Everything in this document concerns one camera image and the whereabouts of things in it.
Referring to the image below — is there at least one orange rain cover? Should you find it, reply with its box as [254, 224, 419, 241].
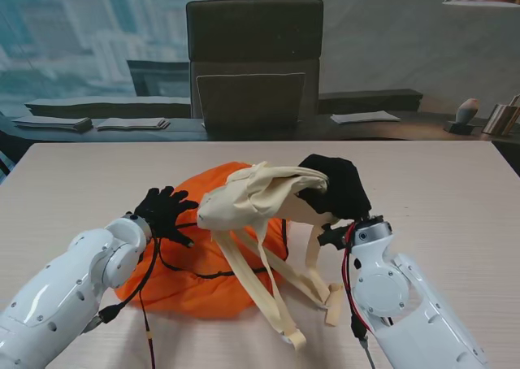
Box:
[115, 161, 290, 320]

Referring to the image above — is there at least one black plug with grey cable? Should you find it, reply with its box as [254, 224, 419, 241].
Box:
[351, 315, 377, 369]

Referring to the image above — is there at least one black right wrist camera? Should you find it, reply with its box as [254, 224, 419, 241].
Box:
[318, 222, 353, 250]

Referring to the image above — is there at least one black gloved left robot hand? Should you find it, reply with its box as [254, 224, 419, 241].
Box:
[133, 185, 200, 248]

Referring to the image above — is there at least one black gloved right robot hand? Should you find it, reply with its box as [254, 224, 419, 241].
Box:
[297, 154, 373, 226]

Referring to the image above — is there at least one red cable on right arm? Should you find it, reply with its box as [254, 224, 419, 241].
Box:
[340, 222, 373, 333]

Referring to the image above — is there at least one printed office scene backdrop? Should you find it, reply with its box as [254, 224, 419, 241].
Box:
[0, 0, 520, 142]

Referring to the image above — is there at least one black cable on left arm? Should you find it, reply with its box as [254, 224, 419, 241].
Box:
[99, 238, 160, 325]

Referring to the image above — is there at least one cream canvas backpack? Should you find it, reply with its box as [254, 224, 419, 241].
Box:
[197, 161, 345, 353]

